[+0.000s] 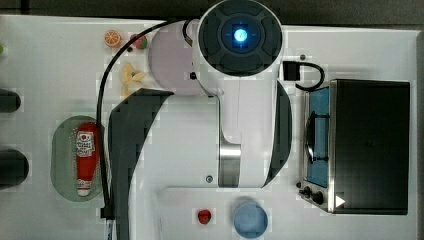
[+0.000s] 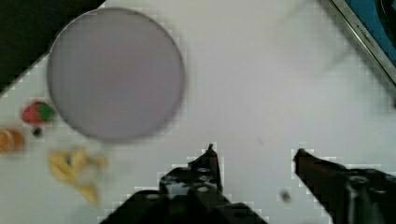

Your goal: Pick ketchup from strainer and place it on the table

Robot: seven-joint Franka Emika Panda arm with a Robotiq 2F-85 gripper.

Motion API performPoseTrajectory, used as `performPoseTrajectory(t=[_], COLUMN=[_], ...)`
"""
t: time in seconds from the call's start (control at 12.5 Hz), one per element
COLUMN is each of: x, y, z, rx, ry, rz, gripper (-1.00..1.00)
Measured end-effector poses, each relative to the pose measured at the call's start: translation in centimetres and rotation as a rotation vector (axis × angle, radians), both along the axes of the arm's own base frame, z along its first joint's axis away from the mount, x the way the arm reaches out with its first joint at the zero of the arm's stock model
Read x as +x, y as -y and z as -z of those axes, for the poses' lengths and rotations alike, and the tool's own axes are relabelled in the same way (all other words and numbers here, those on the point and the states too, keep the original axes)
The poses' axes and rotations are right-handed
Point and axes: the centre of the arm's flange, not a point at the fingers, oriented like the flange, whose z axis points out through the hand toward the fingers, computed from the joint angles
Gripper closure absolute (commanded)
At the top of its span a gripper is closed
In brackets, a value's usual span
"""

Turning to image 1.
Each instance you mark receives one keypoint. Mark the small red pepper toy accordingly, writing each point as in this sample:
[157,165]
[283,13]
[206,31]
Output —
[204,216]

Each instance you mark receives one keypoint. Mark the black cylinder upper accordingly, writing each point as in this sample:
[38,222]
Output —
[9,101]

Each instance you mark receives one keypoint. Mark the black toaster oven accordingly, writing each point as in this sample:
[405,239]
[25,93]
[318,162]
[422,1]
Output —
[356,147]

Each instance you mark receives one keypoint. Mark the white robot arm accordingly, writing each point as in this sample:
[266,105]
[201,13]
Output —
[233,129]

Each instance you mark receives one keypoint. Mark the black cylinder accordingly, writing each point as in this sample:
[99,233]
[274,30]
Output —
[9,101]
[14,168]

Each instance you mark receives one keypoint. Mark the blue bowl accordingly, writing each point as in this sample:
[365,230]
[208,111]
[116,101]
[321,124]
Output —
[250,220]

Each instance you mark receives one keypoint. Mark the orange slice toy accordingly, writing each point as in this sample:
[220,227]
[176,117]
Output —
[112,39]

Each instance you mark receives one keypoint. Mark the red ketchup bottle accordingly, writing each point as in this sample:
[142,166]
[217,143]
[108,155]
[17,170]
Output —
[86,157]

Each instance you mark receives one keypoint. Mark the purple round plate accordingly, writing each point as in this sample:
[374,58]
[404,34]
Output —
[170,61]

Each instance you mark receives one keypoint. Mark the black cylinder lower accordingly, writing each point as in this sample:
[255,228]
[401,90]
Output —
[14,168]

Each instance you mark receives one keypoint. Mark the red strawberry toy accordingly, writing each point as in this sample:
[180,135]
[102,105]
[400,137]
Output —
[141,43]

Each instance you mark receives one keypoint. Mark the peeled banana toy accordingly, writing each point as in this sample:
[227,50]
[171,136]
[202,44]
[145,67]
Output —
[132,79]

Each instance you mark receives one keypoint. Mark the green oval strainer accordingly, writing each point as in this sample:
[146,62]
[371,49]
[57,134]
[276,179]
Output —
[63,170]

